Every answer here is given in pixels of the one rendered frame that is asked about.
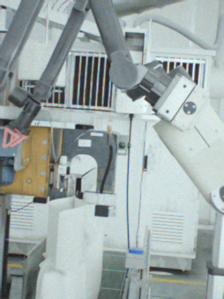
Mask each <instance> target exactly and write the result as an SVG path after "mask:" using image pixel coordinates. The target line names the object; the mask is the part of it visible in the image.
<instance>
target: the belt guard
mask: <svg viewBox="0 0 224 299"><path fill-rule="evenodd" d="M23 108H24V107H22V108H18V107H12V106H3V105H0V118H5V119H17V118H18V116H19V114H20V113H21V112H22V110H23ZM94 117H95V114H94V113H85V112H77V111H61V110H52V109H40V111H39V113H38V114H37V116H36V117H35V119H34V121H54V122H64V123H76V124H85V125H93V124H94Z"/></svg>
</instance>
